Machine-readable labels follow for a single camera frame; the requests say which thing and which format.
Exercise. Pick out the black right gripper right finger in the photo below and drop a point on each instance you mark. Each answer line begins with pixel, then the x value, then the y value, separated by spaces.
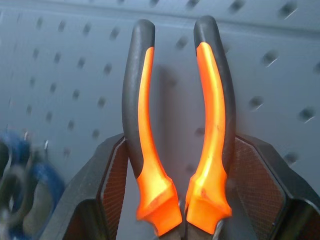
pixel 270 190

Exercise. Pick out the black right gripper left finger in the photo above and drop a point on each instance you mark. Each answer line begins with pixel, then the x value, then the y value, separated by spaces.
pixel 87 200

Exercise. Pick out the orange and black pliers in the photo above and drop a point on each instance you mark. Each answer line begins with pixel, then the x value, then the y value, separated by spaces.
pixel 212 125

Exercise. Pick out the metal pegboard hook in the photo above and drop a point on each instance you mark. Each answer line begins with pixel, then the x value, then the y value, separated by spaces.
pixel 45 145

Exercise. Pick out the black tape roll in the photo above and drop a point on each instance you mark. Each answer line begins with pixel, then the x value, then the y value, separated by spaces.
pixel 15 195

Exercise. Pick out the grey pegboard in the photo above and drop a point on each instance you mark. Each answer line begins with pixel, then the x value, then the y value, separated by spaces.
pixel 75 75

